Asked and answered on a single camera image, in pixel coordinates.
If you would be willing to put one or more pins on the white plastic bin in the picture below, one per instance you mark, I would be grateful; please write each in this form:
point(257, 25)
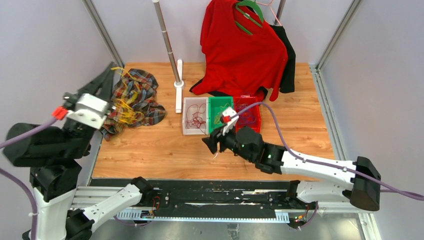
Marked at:
point(195, 116)

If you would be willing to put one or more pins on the green plastic bin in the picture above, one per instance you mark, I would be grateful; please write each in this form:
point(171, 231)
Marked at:
point(216, 105)

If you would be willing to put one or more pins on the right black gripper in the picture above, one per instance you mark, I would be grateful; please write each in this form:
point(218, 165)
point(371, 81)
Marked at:
point(211, 142)

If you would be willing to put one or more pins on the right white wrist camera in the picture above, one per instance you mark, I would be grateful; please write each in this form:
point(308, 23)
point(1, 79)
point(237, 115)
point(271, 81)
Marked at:
point(229, 118)

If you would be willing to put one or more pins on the white rack base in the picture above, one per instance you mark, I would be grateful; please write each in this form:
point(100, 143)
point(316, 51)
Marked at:
point(179, 86)

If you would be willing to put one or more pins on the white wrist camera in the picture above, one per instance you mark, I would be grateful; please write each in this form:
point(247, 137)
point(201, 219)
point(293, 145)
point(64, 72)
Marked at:
point(87, 111)
point(229, 118)

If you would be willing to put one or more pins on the pink clothes hanger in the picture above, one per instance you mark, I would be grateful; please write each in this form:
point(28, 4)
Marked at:
point(269, 8)

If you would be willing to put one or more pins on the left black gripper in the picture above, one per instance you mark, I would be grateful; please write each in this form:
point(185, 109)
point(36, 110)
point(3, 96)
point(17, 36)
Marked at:
point(103, 83)

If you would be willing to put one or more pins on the red plastic bin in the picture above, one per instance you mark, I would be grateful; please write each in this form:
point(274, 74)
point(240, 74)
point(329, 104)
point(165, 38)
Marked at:
point(250, 118)

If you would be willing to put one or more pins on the black t-shirt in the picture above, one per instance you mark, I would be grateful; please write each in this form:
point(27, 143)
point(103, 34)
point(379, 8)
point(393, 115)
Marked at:
point(287, 84)

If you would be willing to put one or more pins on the green clothes hanger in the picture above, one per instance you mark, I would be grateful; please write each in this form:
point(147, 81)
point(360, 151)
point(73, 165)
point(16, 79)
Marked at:
point(250, 10)

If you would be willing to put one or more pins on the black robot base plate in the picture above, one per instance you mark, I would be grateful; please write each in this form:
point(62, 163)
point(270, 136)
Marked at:
point(223, 199)

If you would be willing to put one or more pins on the plaid flannel shirt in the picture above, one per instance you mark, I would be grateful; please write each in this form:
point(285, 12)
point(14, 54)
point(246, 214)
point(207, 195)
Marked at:
point(134, 100)

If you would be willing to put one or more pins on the red t-shirt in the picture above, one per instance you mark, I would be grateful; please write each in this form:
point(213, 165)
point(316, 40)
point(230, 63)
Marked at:
point(240, 57)

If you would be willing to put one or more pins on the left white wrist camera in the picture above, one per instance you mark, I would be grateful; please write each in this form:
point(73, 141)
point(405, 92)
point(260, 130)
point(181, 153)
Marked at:
point(87, 111)

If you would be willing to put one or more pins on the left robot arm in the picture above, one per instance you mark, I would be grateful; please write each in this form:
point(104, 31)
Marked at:
point(51, 152)

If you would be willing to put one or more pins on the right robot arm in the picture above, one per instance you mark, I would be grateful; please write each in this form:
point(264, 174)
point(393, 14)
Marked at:
point(338, 181)

